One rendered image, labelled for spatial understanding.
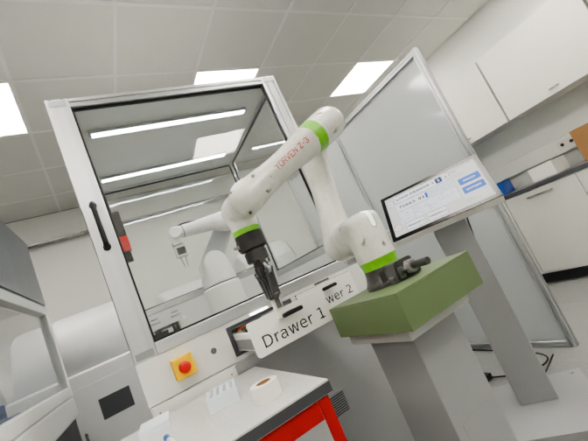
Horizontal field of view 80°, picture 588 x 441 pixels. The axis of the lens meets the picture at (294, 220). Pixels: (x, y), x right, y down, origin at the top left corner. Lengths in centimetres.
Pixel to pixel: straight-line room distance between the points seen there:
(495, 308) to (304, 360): 95
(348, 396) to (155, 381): 75
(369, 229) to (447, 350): 42
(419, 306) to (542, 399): 121
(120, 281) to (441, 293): 106
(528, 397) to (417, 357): 105
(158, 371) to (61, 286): 340
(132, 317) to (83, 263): 337
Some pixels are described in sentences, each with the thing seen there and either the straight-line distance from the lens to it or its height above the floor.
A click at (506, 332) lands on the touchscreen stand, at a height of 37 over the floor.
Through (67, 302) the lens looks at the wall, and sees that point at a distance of 466.
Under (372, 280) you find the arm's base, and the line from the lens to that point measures 115.
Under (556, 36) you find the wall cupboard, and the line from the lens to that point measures 403.
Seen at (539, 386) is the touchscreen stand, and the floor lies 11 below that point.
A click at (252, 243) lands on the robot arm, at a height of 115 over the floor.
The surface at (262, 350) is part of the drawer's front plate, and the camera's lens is 114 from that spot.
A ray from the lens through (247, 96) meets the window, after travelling 185.
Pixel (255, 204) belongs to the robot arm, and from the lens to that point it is 103.
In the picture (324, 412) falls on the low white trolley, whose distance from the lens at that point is 90.
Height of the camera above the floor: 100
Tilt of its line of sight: 9 degrees up
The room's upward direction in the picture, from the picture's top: 24 degrees counter-clockwise
